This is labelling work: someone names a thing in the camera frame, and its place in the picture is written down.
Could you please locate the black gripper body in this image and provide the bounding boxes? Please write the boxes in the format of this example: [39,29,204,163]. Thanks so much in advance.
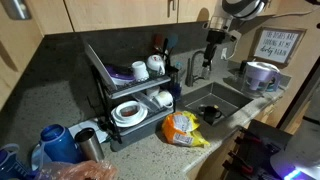
[204,29,229,46]

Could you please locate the yellow orange snack packet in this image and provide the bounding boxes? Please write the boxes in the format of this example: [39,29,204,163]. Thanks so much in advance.
[161,110,211,148]

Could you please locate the grey metal faucet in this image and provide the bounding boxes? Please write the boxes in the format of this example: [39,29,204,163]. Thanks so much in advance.
[184,49,214,88]

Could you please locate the black utensil holder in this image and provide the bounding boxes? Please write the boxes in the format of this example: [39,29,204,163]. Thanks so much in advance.
[164,64,180,92]

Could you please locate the steel kitchen sink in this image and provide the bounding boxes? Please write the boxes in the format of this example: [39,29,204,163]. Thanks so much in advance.
[181,81,254,128]

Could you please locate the blue spatula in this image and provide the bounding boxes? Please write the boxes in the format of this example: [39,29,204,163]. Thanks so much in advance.
[166,33,179,52]

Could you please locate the blue dish soap bottle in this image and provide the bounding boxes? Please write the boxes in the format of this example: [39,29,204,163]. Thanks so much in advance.
[171,60,185,101]

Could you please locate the black cooking spoon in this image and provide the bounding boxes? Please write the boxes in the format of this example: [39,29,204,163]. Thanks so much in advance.
[162,37,170,58]

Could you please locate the white mug red print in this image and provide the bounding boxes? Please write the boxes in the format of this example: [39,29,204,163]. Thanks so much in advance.
[146,54,167,76]

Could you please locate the red spatula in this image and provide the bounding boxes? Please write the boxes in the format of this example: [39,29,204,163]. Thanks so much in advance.
[153,33,165,54]

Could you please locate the black mug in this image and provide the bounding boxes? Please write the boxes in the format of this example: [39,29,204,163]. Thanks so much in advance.
[203,104,224,126]

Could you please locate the framed text sign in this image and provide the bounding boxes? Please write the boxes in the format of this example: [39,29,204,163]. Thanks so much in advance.
[249,26,306,68]

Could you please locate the plain white mug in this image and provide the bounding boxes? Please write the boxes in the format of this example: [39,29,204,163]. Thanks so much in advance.
[130,60,150,82]

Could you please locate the clear plastic container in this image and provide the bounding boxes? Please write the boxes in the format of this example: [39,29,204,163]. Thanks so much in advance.
[131,91,161,113]

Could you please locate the black two-tier dish rack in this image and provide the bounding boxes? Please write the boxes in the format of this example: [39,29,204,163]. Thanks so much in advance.
[90,64,181,153]

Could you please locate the purple bowl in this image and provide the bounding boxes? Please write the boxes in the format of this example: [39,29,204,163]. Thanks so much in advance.
[104,64,136,86]

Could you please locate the wooden base cabinets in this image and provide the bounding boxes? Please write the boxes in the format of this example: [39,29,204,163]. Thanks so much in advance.
[185,96,288,180]

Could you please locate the black cart red clamps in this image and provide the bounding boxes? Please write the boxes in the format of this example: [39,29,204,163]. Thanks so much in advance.
[221,119,294,180]

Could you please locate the large white plate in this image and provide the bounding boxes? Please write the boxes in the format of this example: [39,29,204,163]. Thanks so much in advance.
[83,41,118,91]

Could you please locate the flat white tray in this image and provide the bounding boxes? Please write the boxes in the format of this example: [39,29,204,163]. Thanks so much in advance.
[68,118,109,144]

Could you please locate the steel tumbler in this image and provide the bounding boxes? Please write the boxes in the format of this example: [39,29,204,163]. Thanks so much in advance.
[74,127,106,163]

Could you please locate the pink plastic bag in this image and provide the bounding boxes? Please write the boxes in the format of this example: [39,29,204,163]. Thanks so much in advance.
[33,159,118,180]

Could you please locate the blue water jug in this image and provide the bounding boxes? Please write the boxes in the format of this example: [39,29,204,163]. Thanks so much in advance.
[30,123,84,171]

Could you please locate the silver metal cylinder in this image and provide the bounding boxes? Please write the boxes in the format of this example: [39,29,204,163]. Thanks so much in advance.
[1,0,33,20]

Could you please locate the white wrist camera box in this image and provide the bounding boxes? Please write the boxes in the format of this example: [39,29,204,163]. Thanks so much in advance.
[229,29,243,43]

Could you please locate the metal cabinet door handle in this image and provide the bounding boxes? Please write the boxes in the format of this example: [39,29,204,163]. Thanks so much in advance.
[167,0,177,18]

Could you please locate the white mug with handle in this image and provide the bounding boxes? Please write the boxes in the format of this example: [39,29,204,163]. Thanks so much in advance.
[153,89,175,109]

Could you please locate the wooden wall cabinets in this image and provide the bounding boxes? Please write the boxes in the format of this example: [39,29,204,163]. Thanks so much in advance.
[0,0,320,108]

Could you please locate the blue pitcher white handle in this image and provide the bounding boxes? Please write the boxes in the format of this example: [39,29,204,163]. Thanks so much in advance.
[0,143,34,180]

